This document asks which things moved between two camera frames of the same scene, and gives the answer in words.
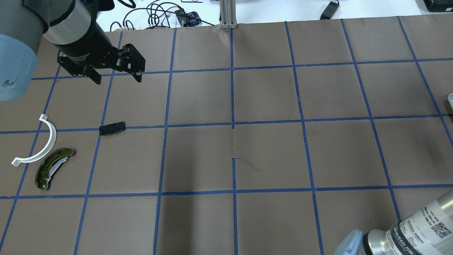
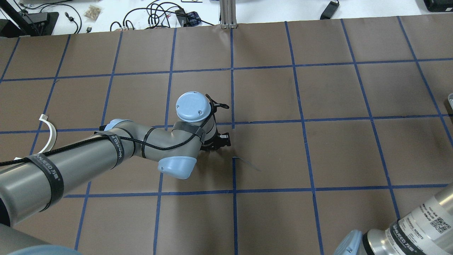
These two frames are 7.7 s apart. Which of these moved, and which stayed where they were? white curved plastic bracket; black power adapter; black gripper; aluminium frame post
Moved: black gripper
Stayed: aluminium frame post; black power adapter; white curved plastic bracket
